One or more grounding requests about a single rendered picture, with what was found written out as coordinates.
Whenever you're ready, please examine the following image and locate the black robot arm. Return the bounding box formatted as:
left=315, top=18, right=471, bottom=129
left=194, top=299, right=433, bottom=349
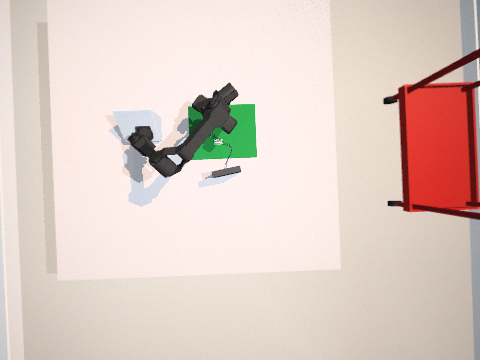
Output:
left=127, top=82, right=239, bottom=178

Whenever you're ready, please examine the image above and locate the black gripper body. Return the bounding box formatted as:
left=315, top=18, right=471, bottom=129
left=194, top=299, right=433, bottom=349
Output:
left=192, top=94, right=237, bottom=134

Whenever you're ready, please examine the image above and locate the green circuit board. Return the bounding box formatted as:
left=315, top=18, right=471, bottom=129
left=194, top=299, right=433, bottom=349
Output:
left=188, top=104, right=257, bottom=160

